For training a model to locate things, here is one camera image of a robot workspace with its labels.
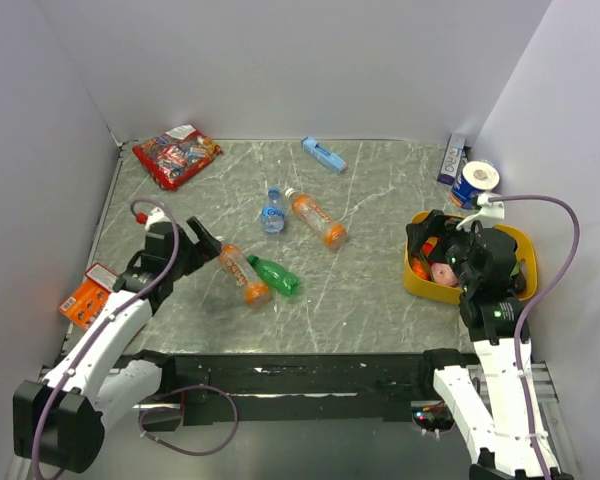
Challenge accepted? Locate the toilet paper roll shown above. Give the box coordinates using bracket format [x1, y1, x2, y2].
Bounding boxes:
[451, 160, 500, 209]

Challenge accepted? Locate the orange tea bottle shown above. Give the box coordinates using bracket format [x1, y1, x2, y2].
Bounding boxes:
[218, 244, 272, 308]
[285, 188, 348, 250]

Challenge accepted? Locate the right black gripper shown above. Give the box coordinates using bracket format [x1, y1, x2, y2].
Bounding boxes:
[404, 208, 477, 288]

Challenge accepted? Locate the green plastic bottle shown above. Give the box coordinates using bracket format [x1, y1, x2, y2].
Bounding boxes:
[247, 255, 300, 297]

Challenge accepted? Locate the pink onion toy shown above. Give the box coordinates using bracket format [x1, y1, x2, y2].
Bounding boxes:
[430, 263, 458, 288]

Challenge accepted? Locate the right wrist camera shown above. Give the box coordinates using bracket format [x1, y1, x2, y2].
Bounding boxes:
[456, 193, 505, 231]

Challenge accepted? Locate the yellow plastic basket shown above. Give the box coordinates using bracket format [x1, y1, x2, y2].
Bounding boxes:
[402, 225, 538, 306]

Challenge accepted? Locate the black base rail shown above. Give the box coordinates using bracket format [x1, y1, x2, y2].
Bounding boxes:
[135, 348, 478, 426]

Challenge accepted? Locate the red candy bag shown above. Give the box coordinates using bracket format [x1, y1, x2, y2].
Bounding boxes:
[132, 124, 223, 191]

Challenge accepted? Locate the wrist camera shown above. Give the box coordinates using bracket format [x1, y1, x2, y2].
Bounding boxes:
[134, 208, 170, 232]
[456, 193, 505, 231]

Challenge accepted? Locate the orange red battery pack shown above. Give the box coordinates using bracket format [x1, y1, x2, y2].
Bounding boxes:
[58, 262, 117, 331]

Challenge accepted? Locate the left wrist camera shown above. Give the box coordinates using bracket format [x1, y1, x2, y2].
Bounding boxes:
[134, 208, 170, 232]

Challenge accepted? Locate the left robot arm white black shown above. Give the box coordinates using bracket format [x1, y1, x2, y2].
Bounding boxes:
[12, 210, 222, 473]

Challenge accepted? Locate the clear blue water bottle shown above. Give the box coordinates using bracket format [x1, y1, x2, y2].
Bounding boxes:
[260, 187, 285, 234]

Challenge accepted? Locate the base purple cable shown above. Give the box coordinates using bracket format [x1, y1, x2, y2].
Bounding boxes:
[138, 383, 240, 457]

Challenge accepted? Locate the orange carrot toy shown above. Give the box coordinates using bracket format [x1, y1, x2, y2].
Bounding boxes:
[410, 237, 438, 282]

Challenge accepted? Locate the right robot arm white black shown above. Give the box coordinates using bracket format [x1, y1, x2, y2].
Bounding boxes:
[405, 210, 571, 479]

